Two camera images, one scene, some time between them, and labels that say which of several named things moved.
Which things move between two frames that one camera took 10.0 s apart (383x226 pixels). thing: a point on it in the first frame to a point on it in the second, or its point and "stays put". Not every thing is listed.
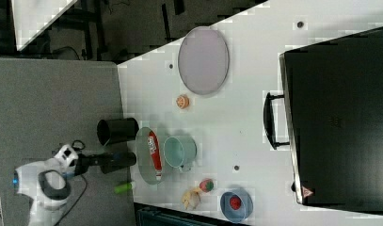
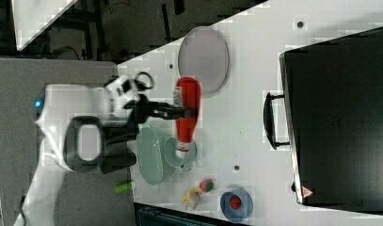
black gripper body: x=84 y=161 to x=140 y=110
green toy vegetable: x=123 y=188 stays put
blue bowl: x=236 y=205 stays put
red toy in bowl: x=235 y=201 stays put
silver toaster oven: x=334 y=115 stays put
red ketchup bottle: x=155 y=153 to x=186 y=128
